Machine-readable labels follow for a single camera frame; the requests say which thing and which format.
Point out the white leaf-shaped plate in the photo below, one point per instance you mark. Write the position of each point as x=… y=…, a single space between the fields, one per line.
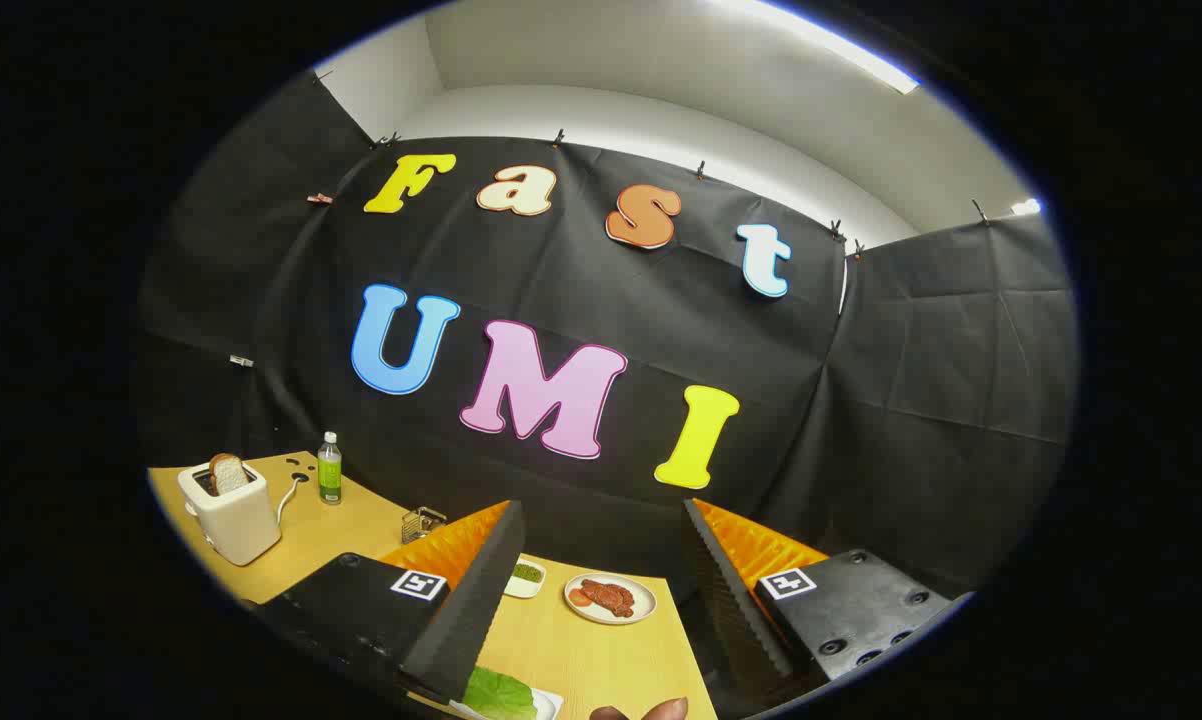
x=549 y=706

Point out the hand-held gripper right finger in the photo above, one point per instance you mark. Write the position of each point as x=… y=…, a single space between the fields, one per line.
x=726 y=600

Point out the green beans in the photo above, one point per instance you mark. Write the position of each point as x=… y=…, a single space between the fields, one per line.
x=527 y=572

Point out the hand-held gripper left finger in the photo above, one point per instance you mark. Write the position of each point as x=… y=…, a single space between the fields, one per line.
x=481 y=600

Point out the red brown meat piece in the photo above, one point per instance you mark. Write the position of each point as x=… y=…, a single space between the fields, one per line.
x=606 y=596

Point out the cream white toaster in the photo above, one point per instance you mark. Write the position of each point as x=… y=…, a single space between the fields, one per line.
x=241 y=520

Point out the white divided dish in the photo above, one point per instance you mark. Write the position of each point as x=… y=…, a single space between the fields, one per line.
x=521 y=591

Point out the black backdrop cloth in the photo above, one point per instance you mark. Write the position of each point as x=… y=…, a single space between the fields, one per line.
x=581 y=260

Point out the white bread slice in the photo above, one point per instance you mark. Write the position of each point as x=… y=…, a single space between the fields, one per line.
x=227 y=475

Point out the green label plastic bottle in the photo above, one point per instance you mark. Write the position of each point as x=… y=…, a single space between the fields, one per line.
x=330 y=480

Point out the round white meat plate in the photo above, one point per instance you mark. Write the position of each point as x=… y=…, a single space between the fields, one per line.
x=643 y=600

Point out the small ceiling light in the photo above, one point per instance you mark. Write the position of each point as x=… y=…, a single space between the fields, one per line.
x=1027 y=207

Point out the green lettuce leaf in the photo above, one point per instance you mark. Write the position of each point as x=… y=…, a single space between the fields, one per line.
x=501 y=695

